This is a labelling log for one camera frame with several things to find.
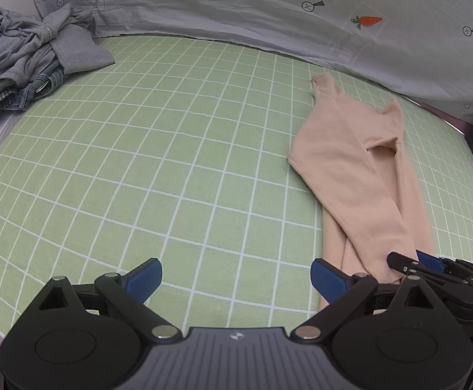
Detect blue denim jeans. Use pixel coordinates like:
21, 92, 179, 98
5, 60, 67, 112

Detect grey carrot-print quilt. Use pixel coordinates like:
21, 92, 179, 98
34, 0, 473, 123

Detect peach long-sleeve garment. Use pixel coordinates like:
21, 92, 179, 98
288, 72, 435, 284

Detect green checked bed sheet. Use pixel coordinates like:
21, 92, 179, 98
0, 33, 473, 336

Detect crumpled grey clothes pile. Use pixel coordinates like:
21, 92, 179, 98
0, 4, 114, 91

